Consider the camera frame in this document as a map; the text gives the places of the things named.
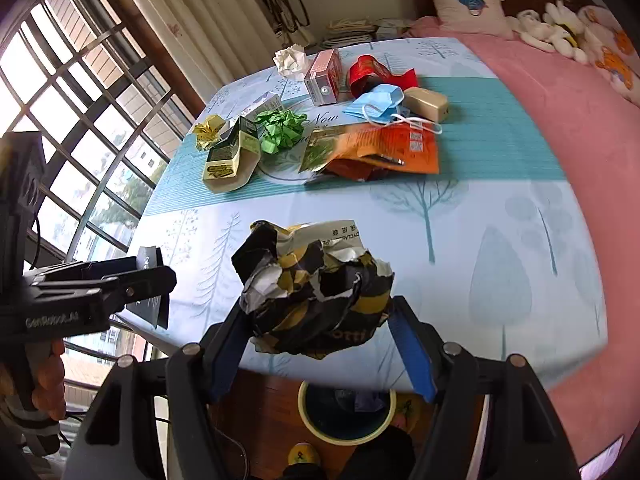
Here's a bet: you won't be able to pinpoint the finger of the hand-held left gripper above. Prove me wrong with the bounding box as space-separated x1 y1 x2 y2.
22 257 140 283
30 266 177 322

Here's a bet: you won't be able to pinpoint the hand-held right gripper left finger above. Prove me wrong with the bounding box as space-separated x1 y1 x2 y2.
62 304 251 480

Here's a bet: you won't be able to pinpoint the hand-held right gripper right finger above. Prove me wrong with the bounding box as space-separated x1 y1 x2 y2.
387 296 586 480

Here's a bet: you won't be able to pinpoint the blue cream-rimmed trash bin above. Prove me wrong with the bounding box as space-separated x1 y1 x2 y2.
297 380 398 445

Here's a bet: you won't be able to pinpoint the black yellow paper bag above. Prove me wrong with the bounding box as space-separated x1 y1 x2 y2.
231 220 395 360

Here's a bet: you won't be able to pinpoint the yellow paper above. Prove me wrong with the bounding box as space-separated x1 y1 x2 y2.
193 115 230 152

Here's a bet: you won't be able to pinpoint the pink carton box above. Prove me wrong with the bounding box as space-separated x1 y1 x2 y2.
303 49 344 107

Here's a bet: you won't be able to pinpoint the red foil packet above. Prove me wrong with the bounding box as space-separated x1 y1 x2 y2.
348 54 419 98

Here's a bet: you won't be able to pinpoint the person's left hand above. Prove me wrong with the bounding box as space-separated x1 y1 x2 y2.
0 338 68 421

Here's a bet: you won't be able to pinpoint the yellow embroidered slipper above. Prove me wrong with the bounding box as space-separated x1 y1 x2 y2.
287 442 322 467
395 394 435 433

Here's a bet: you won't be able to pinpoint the grey blue plastic wrapper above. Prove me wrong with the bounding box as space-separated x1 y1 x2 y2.
352 391 383 413

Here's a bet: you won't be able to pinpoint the person's black pants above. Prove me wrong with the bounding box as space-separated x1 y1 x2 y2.
280 427 416 480

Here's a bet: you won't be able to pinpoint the tree print tablecloth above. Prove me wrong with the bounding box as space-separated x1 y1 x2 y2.
117 37 608 396

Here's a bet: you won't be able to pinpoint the yellow green small carton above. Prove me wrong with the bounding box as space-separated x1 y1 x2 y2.
202 130 262 193

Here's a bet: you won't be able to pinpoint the metal window grille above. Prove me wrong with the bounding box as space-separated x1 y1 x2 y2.
0 0 201 396

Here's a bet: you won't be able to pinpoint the black green small carton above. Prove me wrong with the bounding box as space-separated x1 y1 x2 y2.
220 116 259 148

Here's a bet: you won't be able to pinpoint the crumpled green paper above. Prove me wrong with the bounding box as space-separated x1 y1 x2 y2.
254 108 308 155

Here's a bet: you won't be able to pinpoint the orange snack packet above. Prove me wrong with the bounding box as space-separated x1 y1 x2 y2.
300 124 441 183

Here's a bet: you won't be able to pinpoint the white green small carton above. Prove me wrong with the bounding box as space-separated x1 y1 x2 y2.
244 92 282 122

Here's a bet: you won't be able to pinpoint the beige rounded box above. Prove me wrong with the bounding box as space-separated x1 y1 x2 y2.
402 87 450 123

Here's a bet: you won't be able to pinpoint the blue face mask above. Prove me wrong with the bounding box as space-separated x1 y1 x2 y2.
342 84 443 136

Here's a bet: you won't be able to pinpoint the crumpled white paper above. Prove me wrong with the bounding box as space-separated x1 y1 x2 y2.
273 44 308 77

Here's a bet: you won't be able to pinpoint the pink blanket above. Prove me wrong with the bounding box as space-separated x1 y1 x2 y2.
410 15 640 461

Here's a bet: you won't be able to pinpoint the cream curtain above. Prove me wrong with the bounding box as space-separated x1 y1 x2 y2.
110 0 321 86

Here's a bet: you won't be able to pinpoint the stack of papers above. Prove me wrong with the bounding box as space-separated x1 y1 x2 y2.
320 19 378 51

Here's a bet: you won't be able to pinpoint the white plush toy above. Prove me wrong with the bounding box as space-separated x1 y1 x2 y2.
510 0 591 65

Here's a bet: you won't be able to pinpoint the white printed pillow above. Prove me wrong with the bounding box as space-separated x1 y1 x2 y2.
422 0 515 41

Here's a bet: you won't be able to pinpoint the orange print cushion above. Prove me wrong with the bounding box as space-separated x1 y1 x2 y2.
580 5 640 106

